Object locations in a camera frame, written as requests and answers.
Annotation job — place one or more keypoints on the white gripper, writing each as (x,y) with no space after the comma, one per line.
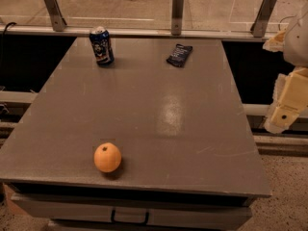
(297,45)

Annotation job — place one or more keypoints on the orange fruit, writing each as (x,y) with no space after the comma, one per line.
(107,157)

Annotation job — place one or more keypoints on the blue pepsi can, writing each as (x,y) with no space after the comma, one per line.
(101,46)

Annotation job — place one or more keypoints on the dark snack bag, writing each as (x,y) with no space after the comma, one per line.
(179,55)

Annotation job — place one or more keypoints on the grey drawer front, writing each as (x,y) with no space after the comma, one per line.
(86,213)

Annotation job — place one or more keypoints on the right metal railing bracket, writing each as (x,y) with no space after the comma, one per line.
(259,27)

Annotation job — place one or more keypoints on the left metal railing bracket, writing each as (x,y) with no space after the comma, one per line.
(57,20)

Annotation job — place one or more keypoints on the black drawer handle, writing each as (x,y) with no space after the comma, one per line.
(129,216)

